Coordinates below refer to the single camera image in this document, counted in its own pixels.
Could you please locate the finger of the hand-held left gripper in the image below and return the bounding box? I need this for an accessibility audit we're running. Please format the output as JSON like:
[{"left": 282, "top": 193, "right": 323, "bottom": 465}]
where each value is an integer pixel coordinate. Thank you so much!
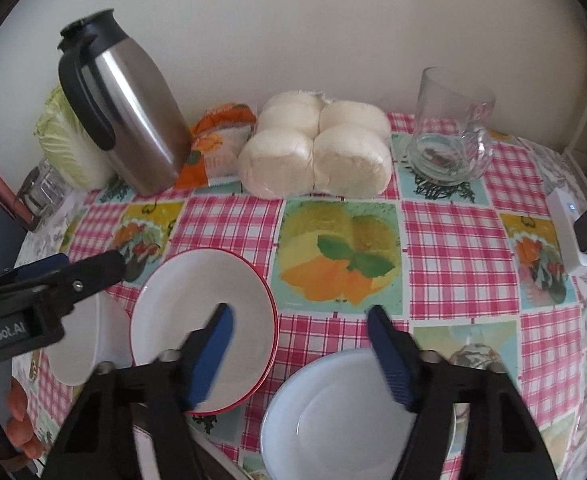
[
  {"left": 34, "top": 250, "right": 127, "bottom": 318},
  {"left": 0, "top": 253, "right": 70, "bottom": 297}
]

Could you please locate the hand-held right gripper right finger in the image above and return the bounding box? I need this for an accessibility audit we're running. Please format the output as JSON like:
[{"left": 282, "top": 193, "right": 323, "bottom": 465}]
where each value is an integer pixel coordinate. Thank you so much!
[{"left": 367, "top": 305, "right": 559, "bottom": 480}]

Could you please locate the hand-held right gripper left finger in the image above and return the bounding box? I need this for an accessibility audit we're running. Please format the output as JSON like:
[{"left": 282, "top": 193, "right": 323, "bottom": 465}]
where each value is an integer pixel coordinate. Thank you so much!
[{"left": 41, "top": 302, "right": 237, "bottom": 480}]

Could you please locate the strawberry print bowl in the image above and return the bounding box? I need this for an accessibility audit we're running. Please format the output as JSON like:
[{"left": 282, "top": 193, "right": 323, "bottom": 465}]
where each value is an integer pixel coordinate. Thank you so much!
[{"left": 130, "top": 248, "right": 279, "bottom": 416}]

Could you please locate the light blue bowl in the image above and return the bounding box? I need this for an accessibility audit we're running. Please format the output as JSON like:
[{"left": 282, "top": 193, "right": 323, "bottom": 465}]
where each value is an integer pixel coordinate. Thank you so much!
[{"left": 260, "top": 349, "right": 458, "bottom": 480}]

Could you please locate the person's left hand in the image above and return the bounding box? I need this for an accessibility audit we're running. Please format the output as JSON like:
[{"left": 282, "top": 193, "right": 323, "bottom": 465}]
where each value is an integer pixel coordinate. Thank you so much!
[{"left": 0, "top": 377, "right": 43, "bottom": 462}]

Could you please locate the pink strip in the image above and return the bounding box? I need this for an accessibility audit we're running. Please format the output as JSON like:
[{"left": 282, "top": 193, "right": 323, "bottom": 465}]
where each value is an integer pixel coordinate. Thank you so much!
[{"left": 0, "top": 157, "right": 37, "bottom": 233}]

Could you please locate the napa cabbage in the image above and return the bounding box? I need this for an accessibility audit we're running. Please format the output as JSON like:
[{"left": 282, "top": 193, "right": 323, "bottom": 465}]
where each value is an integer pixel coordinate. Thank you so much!
[{"left": 34, "top": 85, "right": 117, "bottom": 191}]

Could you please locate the steel thermos jug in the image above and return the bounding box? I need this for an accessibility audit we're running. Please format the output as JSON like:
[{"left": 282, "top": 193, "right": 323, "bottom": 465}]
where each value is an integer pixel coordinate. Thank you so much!
[{"left": 57, "top": 8, "right": 193, "bottom": 197}]

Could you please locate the orange snack packet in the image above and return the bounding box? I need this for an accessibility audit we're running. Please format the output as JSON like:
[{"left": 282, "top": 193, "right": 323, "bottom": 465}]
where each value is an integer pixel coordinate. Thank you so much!
[{"left": 175, "top": 102, "right": 258, "bottom": 191}]

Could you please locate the white power strip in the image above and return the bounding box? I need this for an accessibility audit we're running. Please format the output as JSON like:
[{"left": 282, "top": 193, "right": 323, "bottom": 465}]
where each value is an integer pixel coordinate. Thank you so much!
[{"left": 546, "top": 187, "right": 587, "bottom": 277}]

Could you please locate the bag of steamed buns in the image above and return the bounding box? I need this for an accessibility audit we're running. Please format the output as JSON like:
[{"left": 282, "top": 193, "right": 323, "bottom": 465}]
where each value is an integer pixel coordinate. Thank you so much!
[{"left": 237, "top": 90, "right": 393, "bottom": 198}]

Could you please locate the clear glass mug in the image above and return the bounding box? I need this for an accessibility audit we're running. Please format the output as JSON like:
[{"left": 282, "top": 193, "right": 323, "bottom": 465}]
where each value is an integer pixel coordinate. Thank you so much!
[{"left": 406, "top": 66, "right": 497, "bottom": 187}]

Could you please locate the glass jar with black handle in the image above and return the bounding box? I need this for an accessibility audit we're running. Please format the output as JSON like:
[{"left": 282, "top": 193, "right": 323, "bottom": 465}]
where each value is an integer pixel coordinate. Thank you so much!
[{"left": 16, "top": 157, "right": 67, "bottom": 233}]

